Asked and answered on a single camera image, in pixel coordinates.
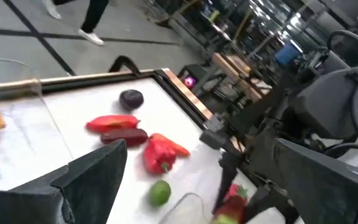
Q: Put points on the person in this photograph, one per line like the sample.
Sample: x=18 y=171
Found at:
x=93 y=15

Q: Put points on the blue plastic crate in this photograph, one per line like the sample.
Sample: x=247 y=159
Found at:
x=287 y=53

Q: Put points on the green bell pepper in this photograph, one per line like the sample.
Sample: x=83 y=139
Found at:
x=225 y=220

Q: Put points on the wooden workbench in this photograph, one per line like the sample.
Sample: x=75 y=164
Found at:
x=235 y=67

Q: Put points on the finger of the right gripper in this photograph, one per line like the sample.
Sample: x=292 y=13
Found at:
x=228 y=174
x=272 y=194

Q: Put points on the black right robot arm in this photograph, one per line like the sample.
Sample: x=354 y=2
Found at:
x=322 y=102

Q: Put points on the bright red long pepper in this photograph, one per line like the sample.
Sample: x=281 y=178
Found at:
x=112 y=123

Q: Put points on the dark purple onion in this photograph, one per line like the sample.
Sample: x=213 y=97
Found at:
x=131 y=99

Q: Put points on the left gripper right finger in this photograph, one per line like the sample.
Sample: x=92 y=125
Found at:
x=328 y=193

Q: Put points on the clear plastic bin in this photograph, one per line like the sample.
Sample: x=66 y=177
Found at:
x=186 y=211
x=20 y=140

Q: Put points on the green lime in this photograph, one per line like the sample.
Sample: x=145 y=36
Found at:
x=159 y=193

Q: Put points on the orange carrot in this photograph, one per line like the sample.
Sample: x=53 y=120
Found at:
x=169 y=144

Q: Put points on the computer box with pink light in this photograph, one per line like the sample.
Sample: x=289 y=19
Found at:
x=191 y=79

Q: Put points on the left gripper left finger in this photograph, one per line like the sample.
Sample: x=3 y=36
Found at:
x=57 y=199

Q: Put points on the red bell pepper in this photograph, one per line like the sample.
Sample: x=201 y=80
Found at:
x=158 y=157

